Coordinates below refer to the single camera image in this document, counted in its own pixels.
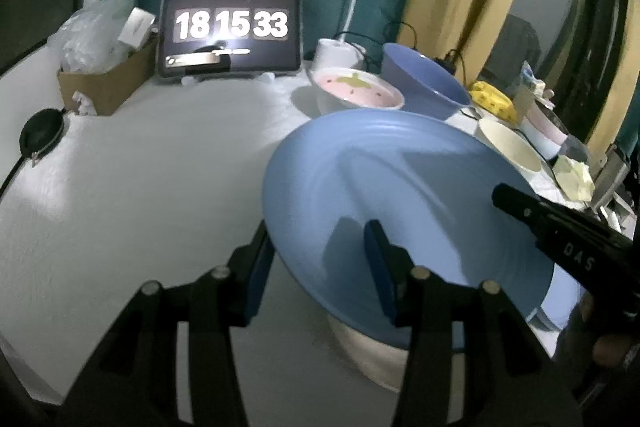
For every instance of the grey folded cloth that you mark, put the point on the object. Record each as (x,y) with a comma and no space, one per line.
(574,149)

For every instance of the snack bags in bowl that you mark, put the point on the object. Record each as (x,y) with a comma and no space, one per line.
(530,89)

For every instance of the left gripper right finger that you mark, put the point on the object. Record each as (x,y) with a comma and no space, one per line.
(390,267)

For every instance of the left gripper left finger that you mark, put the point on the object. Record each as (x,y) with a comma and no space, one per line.
(249,268)

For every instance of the dark blue bowl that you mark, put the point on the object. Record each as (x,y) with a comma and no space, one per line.
(428,88)

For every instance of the tablet showing clock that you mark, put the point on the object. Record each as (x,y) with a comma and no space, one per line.
(229,37)

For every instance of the cream bowl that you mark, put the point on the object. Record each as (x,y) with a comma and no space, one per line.
(511,146)

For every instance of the light blue plate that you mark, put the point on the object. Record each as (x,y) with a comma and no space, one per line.
(427,183)

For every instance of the pink strawberry bowl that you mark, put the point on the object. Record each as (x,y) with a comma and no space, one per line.
(340,88)

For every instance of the cardboard box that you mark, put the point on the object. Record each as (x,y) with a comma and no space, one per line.
(103,94)

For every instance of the steel travel mug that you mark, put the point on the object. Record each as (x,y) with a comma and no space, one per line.
(613,169)

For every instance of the white small box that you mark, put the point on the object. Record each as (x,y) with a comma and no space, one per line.
(137,29)

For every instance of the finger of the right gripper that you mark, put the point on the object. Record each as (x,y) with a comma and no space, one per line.
(603,261)

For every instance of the clear plastic bag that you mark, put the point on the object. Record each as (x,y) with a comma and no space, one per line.
(87,43)

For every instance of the black power adapter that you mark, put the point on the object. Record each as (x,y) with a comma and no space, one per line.
(449,61)

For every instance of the black round pouch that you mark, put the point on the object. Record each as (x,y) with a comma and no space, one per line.
(41,134)

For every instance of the beige plate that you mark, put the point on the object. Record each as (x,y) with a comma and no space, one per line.
(383,364)

